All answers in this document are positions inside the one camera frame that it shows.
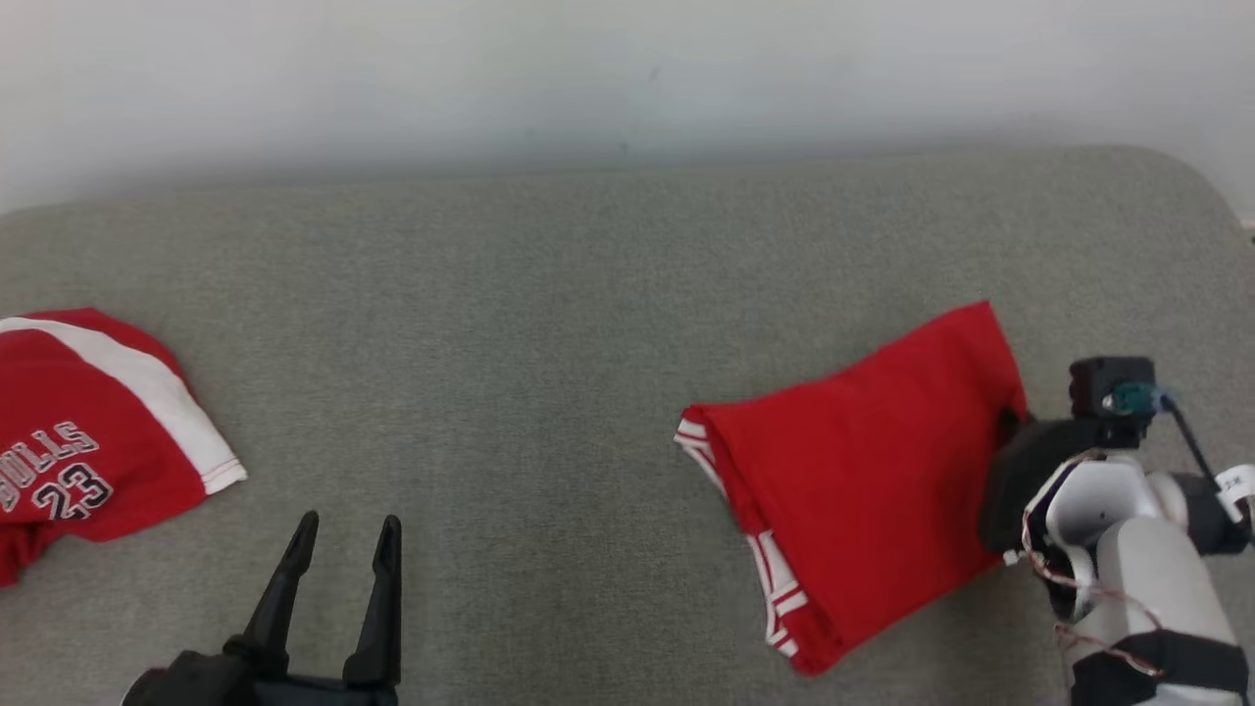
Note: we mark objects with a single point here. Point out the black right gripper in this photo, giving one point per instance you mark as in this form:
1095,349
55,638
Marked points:
1029,466

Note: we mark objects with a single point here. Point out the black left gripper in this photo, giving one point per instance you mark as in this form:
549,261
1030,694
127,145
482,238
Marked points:
216,686

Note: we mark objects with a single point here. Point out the red jersey with striped trim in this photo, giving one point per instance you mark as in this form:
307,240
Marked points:
863,471

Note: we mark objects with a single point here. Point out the red Bulls 23 shorts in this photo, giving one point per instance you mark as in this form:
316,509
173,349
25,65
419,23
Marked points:
88,392

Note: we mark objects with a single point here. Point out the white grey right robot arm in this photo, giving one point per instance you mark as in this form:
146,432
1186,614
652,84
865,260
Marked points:
1147,588

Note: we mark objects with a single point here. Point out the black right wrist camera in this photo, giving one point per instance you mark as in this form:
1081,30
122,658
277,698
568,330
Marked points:
1103,384

